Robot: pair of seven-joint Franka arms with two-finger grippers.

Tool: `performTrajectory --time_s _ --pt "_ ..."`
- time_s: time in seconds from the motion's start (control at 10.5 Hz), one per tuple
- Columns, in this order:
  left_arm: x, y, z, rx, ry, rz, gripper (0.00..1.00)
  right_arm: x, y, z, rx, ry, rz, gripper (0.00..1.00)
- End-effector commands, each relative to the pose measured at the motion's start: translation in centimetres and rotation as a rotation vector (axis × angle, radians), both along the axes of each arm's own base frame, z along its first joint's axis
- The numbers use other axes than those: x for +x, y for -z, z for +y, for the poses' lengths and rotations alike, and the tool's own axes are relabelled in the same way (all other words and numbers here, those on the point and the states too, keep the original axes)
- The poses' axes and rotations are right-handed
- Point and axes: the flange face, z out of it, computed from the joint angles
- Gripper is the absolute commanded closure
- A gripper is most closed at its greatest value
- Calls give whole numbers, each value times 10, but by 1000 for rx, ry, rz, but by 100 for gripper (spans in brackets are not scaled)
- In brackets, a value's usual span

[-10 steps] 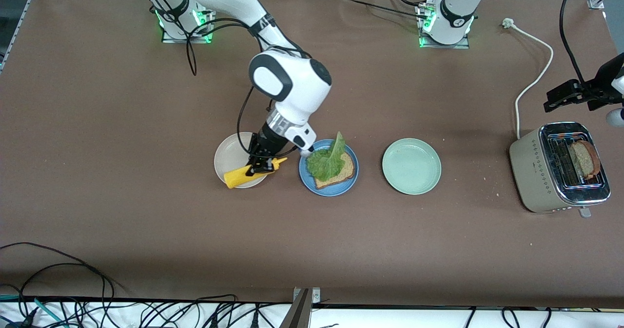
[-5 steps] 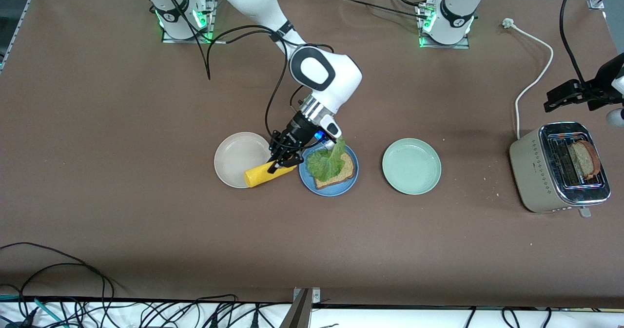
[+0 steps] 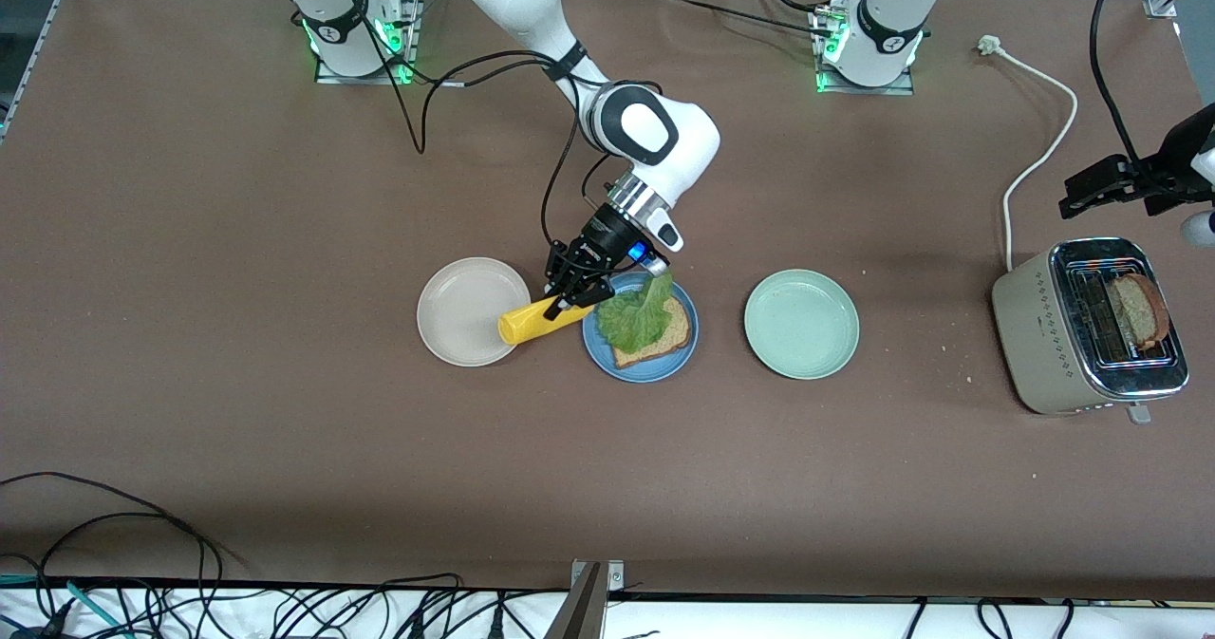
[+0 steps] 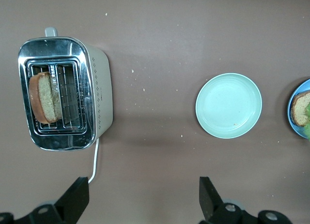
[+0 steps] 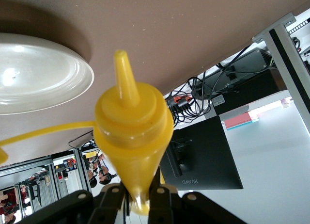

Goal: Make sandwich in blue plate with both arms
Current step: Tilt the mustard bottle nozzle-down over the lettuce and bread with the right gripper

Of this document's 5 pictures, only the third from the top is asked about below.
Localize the yellow squeeze bottle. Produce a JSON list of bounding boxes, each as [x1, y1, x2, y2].
[[498, 293, 599, 347]]

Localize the green lettuce leaf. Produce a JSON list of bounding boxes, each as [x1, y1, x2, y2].
[[595, 272, 676, 356]]

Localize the brown bread slice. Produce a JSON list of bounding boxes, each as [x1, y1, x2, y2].
[[1105, 273, 1170, 353], [611, 294, 693, 370]]

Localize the blue plate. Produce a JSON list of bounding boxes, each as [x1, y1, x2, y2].
[[582, 272, 700, 384]]

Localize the beige plate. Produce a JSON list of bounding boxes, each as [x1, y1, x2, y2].
[[417, 257, 533, 367]]

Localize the mint green plate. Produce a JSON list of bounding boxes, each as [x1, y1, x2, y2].
[[744, 269, 861, 380]]

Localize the beige chrome toaster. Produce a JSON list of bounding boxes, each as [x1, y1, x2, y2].
[[991, 236, 1190, 425]]

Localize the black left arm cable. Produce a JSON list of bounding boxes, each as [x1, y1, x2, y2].
[[1089, 0, 1142, 163]]

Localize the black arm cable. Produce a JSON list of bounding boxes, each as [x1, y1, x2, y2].
[[1089, 0, 1142, 163], [356, 0, 665, 243]]

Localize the white toaster power cable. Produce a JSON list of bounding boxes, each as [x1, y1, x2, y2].
[[978, 35, 1080, 273]]

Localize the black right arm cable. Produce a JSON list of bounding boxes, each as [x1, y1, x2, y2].
[[356, 0, 665, 243]]

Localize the aluminium post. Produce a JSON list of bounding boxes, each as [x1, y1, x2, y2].
[[544, 560, 625, 639]]

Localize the long black cable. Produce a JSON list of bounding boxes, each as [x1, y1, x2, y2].
[[0, 472, 251, 613]]

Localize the teal cable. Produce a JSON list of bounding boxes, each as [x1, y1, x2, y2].
[[0, 573, 130, 638]]

